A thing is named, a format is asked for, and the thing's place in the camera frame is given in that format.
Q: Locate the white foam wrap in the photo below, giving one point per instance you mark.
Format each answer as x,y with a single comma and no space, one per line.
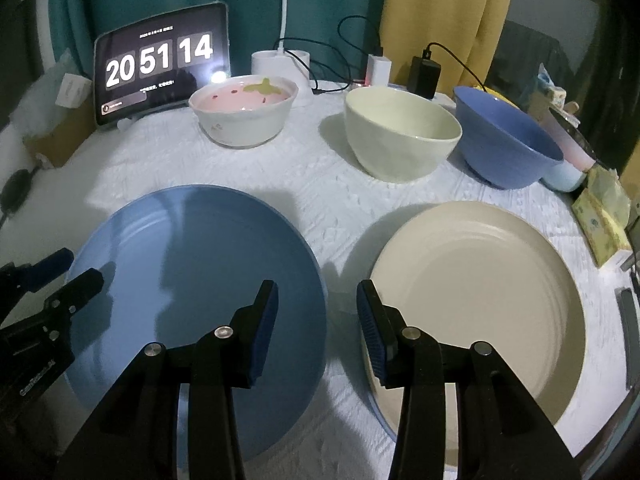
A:
35,100

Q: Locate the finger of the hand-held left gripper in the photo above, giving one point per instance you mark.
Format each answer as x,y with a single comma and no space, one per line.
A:
82,285
54,260

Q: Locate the pale green tissue pack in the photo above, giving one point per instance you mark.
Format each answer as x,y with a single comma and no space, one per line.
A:
607,190

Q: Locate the blue plate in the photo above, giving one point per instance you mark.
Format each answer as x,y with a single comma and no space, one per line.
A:
200,260

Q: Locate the cardboard box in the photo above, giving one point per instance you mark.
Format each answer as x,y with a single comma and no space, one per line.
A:
55,135

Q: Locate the black round object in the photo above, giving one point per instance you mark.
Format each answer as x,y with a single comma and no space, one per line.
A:
15,190

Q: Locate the yellow curtain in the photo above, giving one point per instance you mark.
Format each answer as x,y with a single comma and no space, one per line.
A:
440,5

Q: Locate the white charger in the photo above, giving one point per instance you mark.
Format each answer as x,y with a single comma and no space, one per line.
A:
378,67

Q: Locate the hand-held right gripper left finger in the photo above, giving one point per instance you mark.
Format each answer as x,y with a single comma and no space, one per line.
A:
267,330

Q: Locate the small white box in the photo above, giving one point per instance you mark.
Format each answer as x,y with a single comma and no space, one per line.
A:
74,91

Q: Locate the pale green bowl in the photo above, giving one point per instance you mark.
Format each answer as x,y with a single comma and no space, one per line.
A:
400,160

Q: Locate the yellow tissue pack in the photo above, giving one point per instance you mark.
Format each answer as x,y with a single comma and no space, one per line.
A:
600,230

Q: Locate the blue bowl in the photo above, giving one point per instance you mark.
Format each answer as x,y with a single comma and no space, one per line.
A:
500,160

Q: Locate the white tablecloth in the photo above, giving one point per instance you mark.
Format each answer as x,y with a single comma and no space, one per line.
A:
310,170

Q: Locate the black power adapter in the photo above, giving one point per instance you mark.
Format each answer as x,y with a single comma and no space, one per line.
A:
425,77

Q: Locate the tablet with clock display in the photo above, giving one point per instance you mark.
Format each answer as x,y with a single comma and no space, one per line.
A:
150,60

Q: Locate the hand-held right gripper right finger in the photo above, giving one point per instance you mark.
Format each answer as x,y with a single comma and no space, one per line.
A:
372,340

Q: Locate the white carton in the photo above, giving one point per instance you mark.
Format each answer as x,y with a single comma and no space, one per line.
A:
617,261

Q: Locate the white bowl with pink inside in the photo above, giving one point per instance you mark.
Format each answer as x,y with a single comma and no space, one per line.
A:
240,120

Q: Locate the cream plate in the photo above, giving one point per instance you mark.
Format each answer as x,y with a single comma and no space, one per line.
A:
475,285

